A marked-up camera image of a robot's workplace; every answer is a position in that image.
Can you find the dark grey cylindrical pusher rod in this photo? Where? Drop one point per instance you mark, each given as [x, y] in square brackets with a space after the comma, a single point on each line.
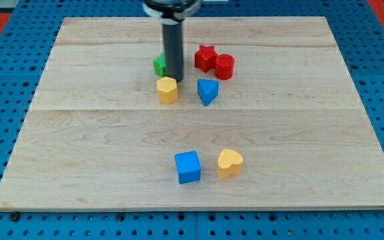
[173, 48]

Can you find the green block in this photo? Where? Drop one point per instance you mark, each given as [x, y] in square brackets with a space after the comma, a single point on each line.
[160, 65]

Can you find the red star block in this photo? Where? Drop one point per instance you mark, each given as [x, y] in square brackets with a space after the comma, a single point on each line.
[205, 58]

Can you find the yellow hexagon block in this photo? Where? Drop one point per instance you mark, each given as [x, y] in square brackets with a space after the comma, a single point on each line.
[167, 90]

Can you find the red cylinder block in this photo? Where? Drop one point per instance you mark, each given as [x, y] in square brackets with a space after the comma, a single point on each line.
[224, 66]

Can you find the blue triangle block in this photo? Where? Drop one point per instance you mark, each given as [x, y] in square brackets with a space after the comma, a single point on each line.
[207, 90]

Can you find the wooden board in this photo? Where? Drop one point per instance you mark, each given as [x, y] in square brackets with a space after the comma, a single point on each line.
[96, 138]

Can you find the blue cube block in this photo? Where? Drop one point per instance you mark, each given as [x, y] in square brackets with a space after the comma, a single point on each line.
[188, 167]

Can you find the yellow heart block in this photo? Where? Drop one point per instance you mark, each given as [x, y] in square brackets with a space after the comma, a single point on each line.
[229, 162]

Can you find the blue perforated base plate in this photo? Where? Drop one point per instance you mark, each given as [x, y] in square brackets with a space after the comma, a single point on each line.
[25, 44]

